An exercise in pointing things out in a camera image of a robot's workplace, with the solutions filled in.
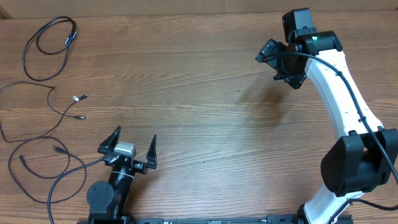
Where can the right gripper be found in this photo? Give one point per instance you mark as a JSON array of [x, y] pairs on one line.
[[295, 78]]

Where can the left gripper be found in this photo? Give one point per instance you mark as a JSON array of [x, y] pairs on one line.
[[140, 167]]

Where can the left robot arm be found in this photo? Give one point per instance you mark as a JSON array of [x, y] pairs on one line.
[[108, 199]]

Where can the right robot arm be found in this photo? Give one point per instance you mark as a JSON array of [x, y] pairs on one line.
[[364, 153]]

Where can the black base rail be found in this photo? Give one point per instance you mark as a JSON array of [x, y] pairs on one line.
[[214, 221]]

